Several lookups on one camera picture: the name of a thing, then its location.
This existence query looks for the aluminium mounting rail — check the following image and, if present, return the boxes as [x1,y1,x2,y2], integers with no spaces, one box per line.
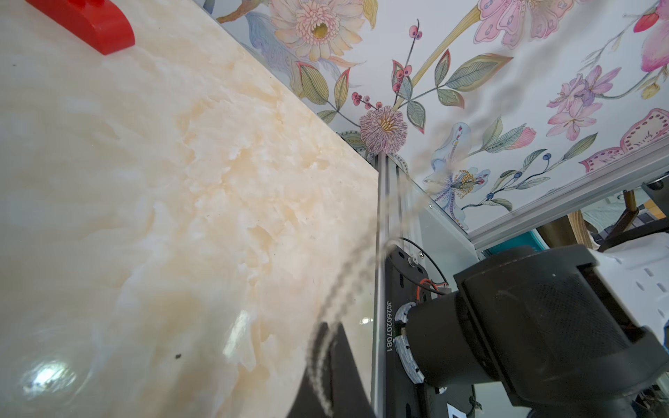
[371,153,420,417]

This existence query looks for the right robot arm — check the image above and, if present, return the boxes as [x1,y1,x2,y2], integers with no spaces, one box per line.
[289,229,668,417]

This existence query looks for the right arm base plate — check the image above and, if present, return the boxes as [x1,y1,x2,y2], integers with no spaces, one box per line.
[395,254,476,417]

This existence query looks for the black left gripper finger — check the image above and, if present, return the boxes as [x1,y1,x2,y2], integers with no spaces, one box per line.
[287,325,376,418]

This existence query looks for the red toy brick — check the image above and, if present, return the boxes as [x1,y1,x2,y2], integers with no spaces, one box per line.
[27,0,135,56]

